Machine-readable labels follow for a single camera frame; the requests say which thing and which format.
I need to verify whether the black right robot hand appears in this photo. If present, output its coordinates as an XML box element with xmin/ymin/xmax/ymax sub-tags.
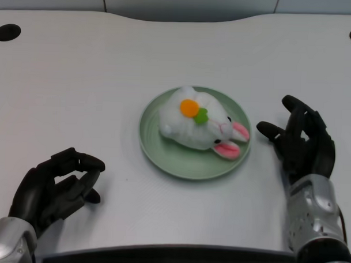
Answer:
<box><xmin>254</xmin><ymin>93</ymin><xmax>338</xmax><ymax>187</ymax></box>

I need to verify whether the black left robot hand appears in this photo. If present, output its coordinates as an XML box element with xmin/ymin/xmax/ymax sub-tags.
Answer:
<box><xmin>7</xmin><ymin>145</ymin><xmax>107</xmax><ymax>242</ymax></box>

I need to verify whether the white rabbit plush doll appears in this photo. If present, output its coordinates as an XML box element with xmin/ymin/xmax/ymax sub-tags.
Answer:
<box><xmin>156</xmin><ymin>84</ymin><xmax>252</xmax><ymax>162</ymax></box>

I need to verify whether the green round plate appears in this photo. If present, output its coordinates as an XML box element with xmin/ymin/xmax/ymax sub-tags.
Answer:
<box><xmin>137</xmin><ymin>84</ymin><xmax>254</xmax><ymax>184</ymax></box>

